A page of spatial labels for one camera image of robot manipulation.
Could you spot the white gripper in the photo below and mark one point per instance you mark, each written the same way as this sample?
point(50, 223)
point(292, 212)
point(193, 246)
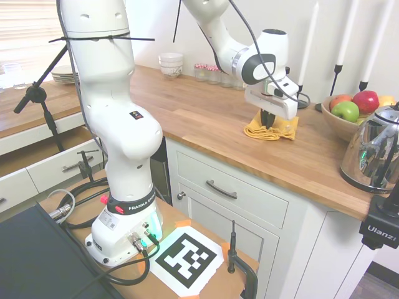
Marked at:
point(271, 104)

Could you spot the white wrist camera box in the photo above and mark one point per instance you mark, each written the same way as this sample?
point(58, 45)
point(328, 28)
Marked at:
point(285, 88)

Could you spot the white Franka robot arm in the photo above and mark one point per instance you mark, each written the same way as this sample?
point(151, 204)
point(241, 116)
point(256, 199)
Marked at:
point(106, 93)

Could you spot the orange tape piece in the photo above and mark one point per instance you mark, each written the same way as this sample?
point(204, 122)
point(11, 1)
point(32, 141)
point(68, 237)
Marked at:
point(193, 296)
point(225, 246)
point(141, 266)
point(184, 223)

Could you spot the shiny steel electric kettle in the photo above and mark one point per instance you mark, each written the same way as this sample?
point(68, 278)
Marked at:
point(374, 149)

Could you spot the stack of white bowls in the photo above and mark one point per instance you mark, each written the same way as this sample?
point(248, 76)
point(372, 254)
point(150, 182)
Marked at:
point(171, 63)

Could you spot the large black bar clamp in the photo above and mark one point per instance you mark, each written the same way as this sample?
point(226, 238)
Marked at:
point(231, 249)

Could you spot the black controller box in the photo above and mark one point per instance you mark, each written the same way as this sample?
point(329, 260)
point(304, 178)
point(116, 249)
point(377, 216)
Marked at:
point(31, 255)

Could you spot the white side cabinet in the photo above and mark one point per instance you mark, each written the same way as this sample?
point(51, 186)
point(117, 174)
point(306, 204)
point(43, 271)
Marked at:
point(37, 177)

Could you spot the glass jar red checked lid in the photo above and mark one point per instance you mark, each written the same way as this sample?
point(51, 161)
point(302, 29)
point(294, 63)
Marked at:
point(201, 73)
point(238, 84)
point(225, 81)
point(213, 76)

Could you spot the orange fruit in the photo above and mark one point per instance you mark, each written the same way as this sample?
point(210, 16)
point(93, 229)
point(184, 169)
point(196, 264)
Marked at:
point(339, 99)

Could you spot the wooden fruit bowl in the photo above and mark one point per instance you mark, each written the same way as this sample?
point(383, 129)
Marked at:
point(336, 127)

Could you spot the black boom stand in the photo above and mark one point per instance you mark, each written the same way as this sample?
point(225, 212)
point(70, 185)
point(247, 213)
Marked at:
point(34, 93)

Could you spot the clear glass dish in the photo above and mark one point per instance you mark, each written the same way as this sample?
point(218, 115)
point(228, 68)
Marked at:
point(20, 86)

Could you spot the small black clamp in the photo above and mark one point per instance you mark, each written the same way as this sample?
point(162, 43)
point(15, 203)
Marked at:
point(84, 166)

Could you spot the white taper candle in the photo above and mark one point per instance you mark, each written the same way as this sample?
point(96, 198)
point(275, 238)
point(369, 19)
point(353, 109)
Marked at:
point(347, 31)
point(378, 40)
point(309, 43)

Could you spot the black Ulanzi clamp mount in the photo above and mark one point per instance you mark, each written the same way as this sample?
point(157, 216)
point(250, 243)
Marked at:
point(378, 230)

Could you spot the yellow cloth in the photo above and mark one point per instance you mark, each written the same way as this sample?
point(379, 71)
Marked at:
point(280, 131)

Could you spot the white kitchen cabinet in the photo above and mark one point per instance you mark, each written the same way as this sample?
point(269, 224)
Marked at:
point(280, 218)

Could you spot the white window blinds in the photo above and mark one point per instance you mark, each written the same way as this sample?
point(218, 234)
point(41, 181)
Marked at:
point(25, 31)

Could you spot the metal cabinet knob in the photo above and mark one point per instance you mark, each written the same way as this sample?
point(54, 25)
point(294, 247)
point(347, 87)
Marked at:
point(181, 195)

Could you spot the green apple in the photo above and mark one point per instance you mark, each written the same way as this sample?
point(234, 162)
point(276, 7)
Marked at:
point(344, 111)

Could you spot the red apple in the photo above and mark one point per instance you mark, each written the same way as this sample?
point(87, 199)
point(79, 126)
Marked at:
point(366, 101)

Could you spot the stack of white plates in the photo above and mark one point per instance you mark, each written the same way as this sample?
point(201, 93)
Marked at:
point(64, 76)

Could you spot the black white fiducial marker sheet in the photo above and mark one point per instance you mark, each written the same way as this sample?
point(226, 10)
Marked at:
point(187, 258)

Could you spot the yellow lemon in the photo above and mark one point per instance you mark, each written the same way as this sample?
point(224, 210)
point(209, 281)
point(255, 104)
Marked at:
point(386, 100)

